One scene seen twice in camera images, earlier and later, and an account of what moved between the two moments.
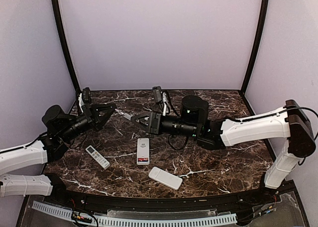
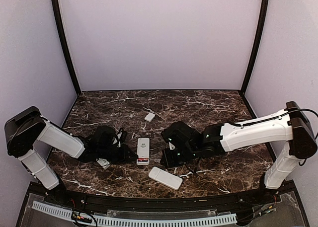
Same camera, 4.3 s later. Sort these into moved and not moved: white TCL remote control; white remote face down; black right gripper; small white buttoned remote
Moved: black right gripper
Not moved: white TCL remote control; white remote face down; small white buttoned remote
